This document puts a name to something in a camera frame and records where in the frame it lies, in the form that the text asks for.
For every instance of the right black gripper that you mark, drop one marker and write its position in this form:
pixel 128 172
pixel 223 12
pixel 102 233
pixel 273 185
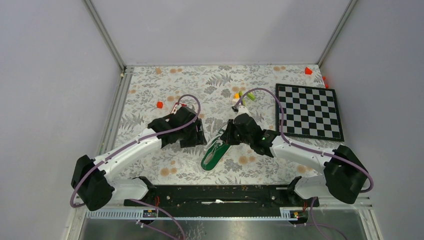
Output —
pixel 228 135

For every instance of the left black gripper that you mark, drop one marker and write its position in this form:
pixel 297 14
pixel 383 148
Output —
pixel 198 138

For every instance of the white shoelace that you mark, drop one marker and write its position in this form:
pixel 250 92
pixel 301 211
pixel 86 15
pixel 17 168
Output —
pixel 215 145

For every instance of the green white sneaker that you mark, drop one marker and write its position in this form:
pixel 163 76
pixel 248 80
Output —
pixel 215 152

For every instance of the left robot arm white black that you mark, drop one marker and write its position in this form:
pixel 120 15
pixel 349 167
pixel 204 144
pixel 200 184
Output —
pixel 94 180

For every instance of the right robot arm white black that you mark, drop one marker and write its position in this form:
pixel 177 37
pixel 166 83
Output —
pixel 342 175

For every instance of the red white brick block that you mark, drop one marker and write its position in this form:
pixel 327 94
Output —
pixel 176 107

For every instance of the lime green block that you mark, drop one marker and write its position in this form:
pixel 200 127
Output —
pixel 250 96

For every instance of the small red cube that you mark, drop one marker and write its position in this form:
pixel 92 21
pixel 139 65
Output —
pixel 160 105

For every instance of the floral patterned table mat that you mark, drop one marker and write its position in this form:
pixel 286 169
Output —
pixel 210 89

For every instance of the black white checkerboard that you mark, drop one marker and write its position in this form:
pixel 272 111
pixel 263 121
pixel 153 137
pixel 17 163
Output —
pixel 308 112

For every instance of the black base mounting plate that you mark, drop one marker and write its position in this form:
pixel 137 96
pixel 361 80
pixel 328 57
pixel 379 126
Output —
pixel 225 200

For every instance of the red block far corner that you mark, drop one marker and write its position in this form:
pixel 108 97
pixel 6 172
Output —
pixel 308 71

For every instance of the aluminium frame rail front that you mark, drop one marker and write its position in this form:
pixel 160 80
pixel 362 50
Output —
pixel 130 210

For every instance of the left aluminium corner post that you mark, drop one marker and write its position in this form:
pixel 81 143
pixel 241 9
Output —
pixel 98 22

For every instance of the aluminium corner post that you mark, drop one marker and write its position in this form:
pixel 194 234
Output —
pixel 336 32
pixel 98 22

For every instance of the right aluminium corner post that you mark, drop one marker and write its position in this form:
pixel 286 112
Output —
pixel 336 32

